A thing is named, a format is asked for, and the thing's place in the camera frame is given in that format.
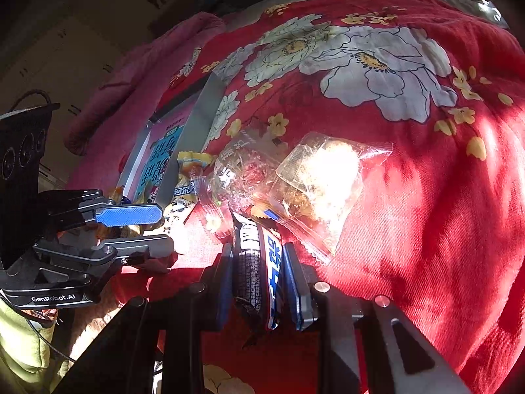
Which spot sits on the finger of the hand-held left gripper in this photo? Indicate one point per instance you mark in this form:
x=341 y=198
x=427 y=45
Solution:
x=127 y=214
x=139 y=246

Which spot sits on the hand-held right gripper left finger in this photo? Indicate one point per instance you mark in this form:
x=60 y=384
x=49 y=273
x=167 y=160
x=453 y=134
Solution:
x=224 y=295

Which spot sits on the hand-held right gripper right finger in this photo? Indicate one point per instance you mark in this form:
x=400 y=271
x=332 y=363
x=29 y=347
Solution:
x=293 y=291

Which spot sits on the amber translucent snack packet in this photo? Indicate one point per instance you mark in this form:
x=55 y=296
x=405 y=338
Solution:
x=110 y=232

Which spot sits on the black and blue snack packet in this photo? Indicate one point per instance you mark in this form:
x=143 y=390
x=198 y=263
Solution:
x=254 y=271

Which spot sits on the grey metal tray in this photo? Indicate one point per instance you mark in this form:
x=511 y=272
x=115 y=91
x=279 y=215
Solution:
x=197 y=131

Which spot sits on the white spotted candy packet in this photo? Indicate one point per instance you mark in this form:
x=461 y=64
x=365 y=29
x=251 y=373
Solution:
x=178 y=205

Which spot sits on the pink and blue book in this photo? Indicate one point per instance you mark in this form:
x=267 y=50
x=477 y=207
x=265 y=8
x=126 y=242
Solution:
x=162 y=160

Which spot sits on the orange snack packet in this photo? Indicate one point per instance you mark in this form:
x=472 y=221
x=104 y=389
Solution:
x=197 y=166

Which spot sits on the clear pastry packet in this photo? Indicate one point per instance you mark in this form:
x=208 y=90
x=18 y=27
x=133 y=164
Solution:
x=328 y=180

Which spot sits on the clear packet with brown snack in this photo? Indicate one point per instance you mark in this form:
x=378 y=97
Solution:
x=242 y=172

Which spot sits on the red floral blanket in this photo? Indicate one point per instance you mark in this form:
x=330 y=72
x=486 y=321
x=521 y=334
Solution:
x=410 y=234

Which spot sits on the pink quilt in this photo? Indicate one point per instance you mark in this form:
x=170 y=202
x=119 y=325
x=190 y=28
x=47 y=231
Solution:
x=135 y=82

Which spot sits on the cream wardrobe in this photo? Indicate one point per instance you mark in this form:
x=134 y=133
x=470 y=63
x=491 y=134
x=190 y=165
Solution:
x=61 y=57

